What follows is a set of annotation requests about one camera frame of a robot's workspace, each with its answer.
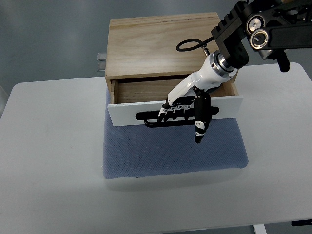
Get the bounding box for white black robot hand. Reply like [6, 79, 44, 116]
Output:
[157, 51, 237, 144]

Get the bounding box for black drawer handle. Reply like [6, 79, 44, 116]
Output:
[135, 105, 219, 130]

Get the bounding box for white drawer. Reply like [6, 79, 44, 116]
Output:
[107, 75, 243, 127]

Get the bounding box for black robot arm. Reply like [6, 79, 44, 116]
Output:
[211, 0, 312, 72]

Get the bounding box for wooden drawer cabinet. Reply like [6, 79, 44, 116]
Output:
[104, 12, 239, 98]

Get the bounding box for blue mesh cushion mat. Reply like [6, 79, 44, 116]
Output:
[102, 89, 249, 180]

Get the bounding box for grey metal table clamp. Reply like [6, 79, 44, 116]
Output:
[97, 52, 107, 71]

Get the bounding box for white table leg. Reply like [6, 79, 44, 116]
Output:
[253, 224, 267, 234]

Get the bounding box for black table control panel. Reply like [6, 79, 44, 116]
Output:
[291, 219, 312, 227]

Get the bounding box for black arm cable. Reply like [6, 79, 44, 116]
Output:
[176, 37, 215, 57]

